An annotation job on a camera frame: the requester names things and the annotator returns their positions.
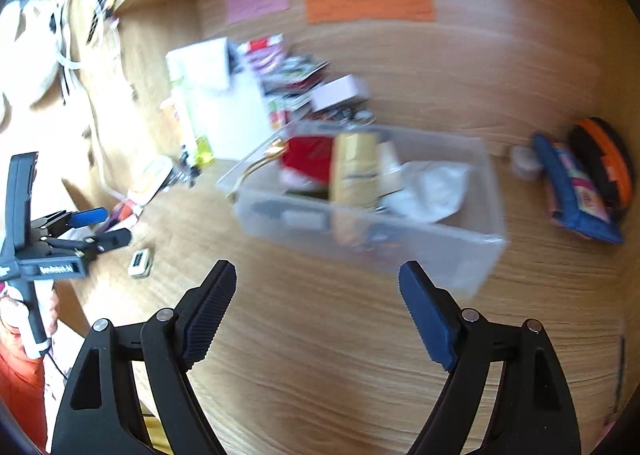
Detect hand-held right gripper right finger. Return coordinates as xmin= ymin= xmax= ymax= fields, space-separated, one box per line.
xmin=398 ymin=260 xmax=583 ymax=455

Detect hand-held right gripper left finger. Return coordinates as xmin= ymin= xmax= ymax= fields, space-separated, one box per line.
xmin=50 ymin=259 xmax=238 ymax=455

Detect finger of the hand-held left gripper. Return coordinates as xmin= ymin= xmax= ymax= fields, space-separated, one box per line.
xmin=30 ymin=208 xmax=110 ymax=241
xmin=45 ymin=228 xmax=132 ymax=261

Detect clear plastic storage box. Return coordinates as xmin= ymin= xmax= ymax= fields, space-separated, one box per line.
xmin=216 ymin=122 xmax=508 ymax=298

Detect white drawstring bag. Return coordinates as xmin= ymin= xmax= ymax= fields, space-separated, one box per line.
xmin=385 ymin=160 xmax=471 ymax=225

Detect tan gold packet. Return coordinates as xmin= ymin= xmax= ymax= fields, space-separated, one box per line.
xmin=330 ymin=132 xmax=383 ymax=213

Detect red embroidered pouch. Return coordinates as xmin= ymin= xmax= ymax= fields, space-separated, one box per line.
xmin=227 ymin=135 xmax=336 ymax=201

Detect wooden desktop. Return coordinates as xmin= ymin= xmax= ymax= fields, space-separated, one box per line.
xmin=65 ymin=125 xmax=626 ymax=455

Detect person's left hand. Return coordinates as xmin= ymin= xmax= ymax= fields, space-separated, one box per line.
xmin=0 ymin=282 xmax=60 ymax=353

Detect bundle of markers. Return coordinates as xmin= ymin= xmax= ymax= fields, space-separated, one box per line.
xmin=102 ymin=200 xmax=143 ymax=236

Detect small white square device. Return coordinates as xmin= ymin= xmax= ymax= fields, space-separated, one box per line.
xmin=127 ymin=247 xmax=153 ymax=278

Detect white orange tube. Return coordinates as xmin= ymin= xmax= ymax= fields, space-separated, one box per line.
xmin=127 ymin=155 xmax=173 ymax=206

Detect clear bottle yellow liquid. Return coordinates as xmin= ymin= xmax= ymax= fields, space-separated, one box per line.
xmin=170 ymin=78 xmax=216 ymax=168

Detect white cream tube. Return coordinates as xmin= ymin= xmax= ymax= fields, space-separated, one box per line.
xmin=160 ymin=98 xmax=193 ymax=151

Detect white paper bag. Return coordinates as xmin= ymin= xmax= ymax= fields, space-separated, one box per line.
xmin=190 ymin=70 xmax=273 ymax=161

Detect cream fabric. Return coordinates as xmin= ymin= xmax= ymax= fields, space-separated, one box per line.
xmin=0 ymin=0 xmax=66 ymax=111

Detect orange clothing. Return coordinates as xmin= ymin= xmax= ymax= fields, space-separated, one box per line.
xmin=0 ymin=330 xmax=48 ymax=436

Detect small round white container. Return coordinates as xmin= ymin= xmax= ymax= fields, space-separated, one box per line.
xmin=510 ymin=145 xmax=543 ymax=181

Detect blue denim pouch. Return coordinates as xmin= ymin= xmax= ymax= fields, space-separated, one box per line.
xmin=531 ymin=132 xmax=625 ymax=245

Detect white carton with paper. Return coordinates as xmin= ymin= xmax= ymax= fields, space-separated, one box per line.
xmin=165 ymin=38 xmax=233 ymax=91

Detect pile of metal trinkets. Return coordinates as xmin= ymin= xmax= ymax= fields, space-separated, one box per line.
xmin=320 ymin=102 xmax=376 ymax=126

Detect pink patterned packet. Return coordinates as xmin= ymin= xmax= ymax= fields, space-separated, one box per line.
xmin=240 ymin=35 xmax=288 ymax=73

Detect black orange zip case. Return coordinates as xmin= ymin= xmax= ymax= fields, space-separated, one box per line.
xmin=567 ymin=116 xmax=633 ymax=211

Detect stack of printed packets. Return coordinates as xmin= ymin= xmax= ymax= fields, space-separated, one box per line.
xmin=260 ymin=52 xmax=331 ymax=108

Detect pale pink box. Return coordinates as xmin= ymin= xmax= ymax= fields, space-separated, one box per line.
xmin=310 ymin=75 xmax=371 ymax=111

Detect orange paper note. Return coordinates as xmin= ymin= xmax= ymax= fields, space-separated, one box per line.
xmin=303 ymin=0 xmax=435 ymax=25

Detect white cables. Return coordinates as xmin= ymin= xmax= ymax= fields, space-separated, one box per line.
xmin=50 ymin=0 xmax=136 ymax=206

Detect black chain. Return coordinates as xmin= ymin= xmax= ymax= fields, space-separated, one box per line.
xmin=82 ymin=0 xmax=118 ymax=43

